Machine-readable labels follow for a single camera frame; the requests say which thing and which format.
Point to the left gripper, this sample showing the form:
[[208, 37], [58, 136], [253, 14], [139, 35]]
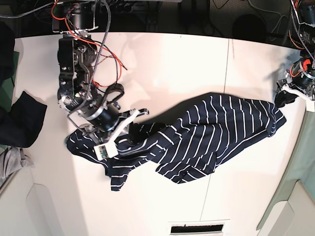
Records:
[[300, 77]]

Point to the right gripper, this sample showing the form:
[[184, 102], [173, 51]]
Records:
[[106, 119]]

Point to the navy white striped t-shirt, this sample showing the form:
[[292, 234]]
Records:
[[209, 133]]

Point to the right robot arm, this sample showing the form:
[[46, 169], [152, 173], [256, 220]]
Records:
[[91, 107]]

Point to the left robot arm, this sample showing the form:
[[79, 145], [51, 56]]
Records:
[[302, 33]]

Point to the black round floor object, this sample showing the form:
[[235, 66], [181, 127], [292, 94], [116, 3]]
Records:
[[250, 28]]

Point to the white table vent slot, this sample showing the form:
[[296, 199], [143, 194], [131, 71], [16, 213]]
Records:
[[199, 228]]

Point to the dark navy folded garment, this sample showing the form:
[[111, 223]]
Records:
[[21, 126]]

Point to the grey crumpled garment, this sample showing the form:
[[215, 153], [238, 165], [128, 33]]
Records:
[[13, 159]]

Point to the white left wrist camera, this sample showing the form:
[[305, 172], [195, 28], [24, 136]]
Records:
[[310, 106]]

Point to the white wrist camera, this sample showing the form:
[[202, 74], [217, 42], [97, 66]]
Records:
[[310, 106], [106, 150]]

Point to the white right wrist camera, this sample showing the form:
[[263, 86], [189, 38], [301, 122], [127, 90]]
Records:
[[106, 150]]

